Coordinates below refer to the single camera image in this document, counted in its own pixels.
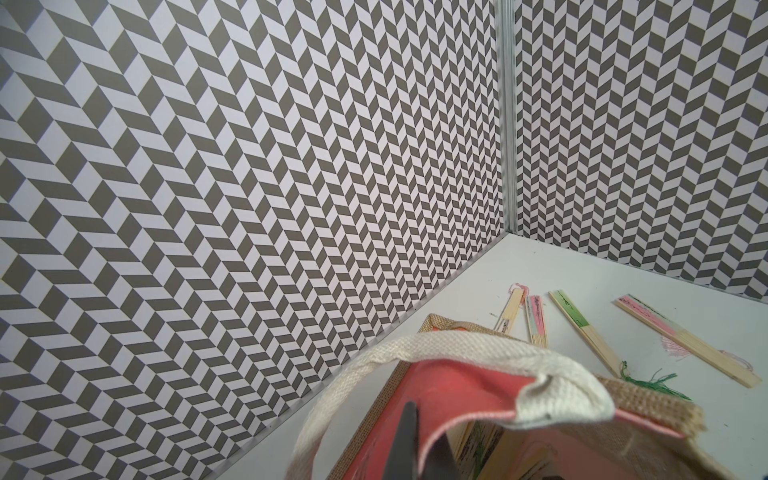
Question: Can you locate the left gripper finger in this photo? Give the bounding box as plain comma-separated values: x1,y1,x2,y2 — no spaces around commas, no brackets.
381,401,419,480

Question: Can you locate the burlap red tote bag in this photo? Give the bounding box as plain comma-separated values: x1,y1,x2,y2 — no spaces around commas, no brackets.
286,314,730,479

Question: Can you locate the green folding fan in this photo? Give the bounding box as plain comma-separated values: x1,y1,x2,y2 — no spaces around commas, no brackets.
548,290,691,401

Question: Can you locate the pink blue folding fan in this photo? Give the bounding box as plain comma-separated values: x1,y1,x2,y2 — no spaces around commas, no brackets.
614,294,762,388

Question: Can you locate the pink tassel folding fan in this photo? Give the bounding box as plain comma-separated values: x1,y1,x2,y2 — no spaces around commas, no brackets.
494,283,529,334

